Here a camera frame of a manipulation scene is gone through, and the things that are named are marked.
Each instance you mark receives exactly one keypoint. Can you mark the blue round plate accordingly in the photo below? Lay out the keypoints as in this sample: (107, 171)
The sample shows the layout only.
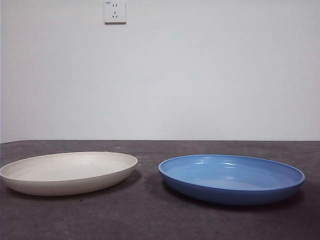
(230, 190)

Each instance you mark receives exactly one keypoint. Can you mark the white round plate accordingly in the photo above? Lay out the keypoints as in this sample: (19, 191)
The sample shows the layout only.
(67, 175)

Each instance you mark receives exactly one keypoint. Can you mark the white wall socket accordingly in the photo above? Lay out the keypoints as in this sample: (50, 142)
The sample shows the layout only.
(115, 12)

